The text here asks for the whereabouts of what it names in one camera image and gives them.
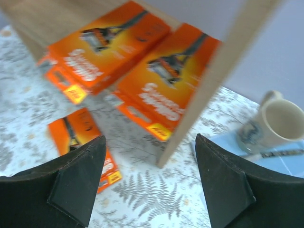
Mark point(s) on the black handled knife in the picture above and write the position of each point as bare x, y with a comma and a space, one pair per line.
255, 157

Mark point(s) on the wooden two-tier shelf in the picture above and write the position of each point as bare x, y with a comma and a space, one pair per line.
41, 23

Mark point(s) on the orange Gillette razor box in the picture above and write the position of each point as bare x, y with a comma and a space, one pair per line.
76, 129
157, 91
92, 58

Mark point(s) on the cream patterned mug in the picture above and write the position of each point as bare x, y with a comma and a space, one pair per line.
277, 122

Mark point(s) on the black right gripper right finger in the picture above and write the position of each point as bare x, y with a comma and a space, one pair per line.
249, 190

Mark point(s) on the floral table mat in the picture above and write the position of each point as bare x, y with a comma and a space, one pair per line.
143, 196

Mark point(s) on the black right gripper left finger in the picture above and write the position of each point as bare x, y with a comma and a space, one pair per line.
57, 194

